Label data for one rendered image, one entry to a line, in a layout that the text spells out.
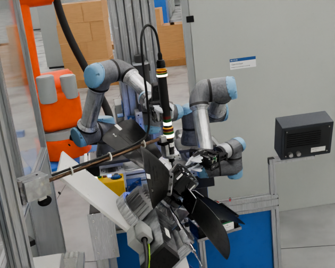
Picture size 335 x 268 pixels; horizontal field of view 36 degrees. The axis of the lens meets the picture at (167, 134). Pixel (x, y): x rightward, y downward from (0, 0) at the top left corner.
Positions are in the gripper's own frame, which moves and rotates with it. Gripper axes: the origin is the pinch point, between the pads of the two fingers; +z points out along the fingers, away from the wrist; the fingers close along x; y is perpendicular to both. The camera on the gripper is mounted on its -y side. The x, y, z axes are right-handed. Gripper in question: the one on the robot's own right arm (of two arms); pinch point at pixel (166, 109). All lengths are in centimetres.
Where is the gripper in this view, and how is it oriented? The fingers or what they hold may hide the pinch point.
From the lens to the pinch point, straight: 209.7
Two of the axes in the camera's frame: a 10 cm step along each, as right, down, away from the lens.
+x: -9.5, 1.9, -2.4
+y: 1.2, 9.5, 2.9
